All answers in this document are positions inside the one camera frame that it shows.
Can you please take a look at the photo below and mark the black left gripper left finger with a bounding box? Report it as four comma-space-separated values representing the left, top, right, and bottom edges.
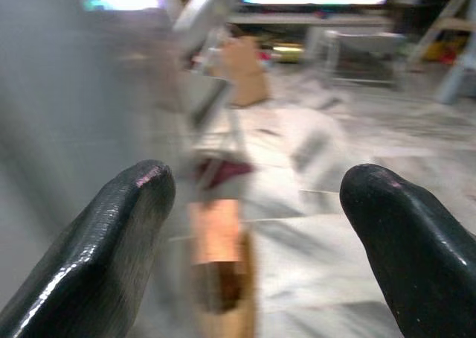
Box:
0, 159, 176, 338

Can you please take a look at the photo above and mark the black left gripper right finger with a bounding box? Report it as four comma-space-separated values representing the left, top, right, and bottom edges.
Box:
339, 163, 476, 338

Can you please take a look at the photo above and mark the brown paper bag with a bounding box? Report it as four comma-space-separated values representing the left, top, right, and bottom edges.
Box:
187, 198, 258, 338

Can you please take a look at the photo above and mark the pale wooden ladder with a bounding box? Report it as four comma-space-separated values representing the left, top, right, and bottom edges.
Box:
407, 0, 476, 104

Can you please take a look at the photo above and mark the brown cardboard box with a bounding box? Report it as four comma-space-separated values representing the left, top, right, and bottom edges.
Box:
222, 36, 271, 107

